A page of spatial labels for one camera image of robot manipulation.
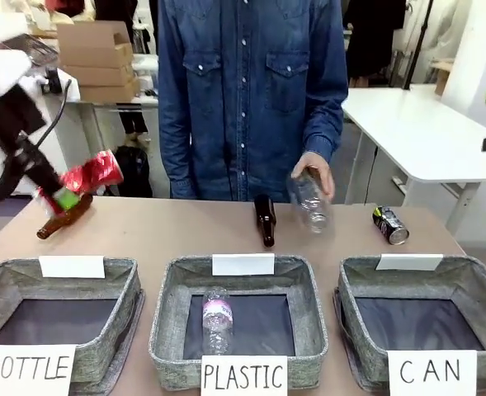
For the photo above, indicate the person's left forearm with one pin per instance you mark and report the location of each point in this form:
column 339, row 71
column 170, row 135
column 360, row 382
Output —
column 327, row 128

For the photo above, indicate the dark brown glass bottle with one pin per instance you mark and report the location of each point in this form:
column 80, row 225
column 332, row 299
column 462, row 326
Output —
column 266, row 220

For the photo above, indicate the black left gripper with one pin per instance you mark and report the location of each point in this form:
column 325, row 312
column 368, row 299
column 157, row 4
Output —
column 13, row 109

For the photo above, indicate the person's denim shirt torso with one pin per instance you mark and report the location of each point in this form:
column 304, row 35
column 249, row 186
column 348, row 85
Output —
column 242, row 103

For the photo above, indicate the grey fabric basket bottle sign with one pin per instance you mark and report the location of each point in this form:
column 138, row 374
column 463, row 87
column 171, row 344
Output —
column 110, row 288

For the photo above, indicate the large open cardboard box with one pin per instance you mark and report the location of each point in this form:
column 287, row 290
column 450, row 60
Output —
column 92, row 43

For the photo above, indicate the grey fabric basket plastic sign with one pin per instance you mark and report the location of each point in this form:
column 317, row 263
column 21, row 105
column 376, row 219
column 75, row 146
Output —
column 168, row 313

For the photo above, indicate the plastic bottle pink label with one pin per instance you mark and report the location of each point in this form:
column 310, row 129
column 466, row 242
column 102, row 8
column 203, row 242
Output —
column 218, row 313

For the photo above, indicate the background person's legs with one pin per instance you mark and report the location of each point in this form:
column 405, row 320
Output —
column 134, row 121

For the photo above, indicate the white paper sign PLASTIC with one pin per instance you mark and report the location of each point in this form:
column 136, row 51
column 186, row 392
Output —
column 244, row 375

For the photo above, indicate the white office table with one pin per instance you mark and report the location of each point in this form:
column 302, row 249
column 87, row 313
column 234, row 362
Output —
column 424, row 132

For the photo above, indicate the white paper sign BOTTLE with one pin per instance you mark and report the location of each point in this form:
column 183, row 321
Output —
column 28, row 369

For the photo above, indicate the black drink can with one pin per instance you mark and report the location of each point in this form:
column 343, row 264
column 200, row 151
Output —
column 391, row 226

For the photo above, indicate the person's left hand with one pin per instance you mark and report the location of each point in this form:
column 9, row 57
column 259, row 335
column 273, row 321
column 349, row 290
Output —
column 314, row 163

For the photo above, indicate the blank white card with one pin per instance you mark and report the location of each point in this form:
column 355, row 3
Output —
column 243, row 264
column 409, row 262
column 72, row 267

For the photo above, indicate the person's right forearm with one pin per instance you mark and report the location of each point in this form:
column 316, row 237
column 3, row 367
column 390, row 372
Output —
column 176, row 156

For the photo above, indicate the flat cardboard box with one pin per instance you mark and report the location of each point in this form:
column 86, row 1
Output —
column 102, row 74
column 110, row 92

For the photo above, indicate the grey fabric basket can sign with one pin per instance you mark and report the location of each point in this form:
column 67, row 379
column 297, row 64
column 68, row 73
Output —
column 352, row 301

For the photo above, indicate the black tripod pole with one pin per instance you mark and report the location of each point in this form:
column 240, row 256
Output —
column 416, row 45

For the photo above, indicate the black desk device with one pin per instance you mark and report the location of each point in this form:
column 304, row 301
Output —
column 53, row 80

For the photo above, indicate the crushed red can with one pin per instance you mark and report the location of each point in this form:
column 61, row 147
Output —
column 100, row 171

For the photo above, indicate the clear plastic bottle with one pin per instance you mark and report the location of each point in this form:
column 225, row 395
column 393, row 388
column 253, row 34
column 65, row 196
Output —
column 314, row 206

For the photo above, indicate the black backpack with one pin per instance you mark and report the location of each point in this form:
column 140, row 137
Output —
column 133, row 171

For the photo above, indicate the white paper sign CAN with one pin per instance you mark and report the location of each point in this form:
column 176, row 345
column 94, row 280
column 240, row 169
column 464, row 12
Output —
column 432, row 371

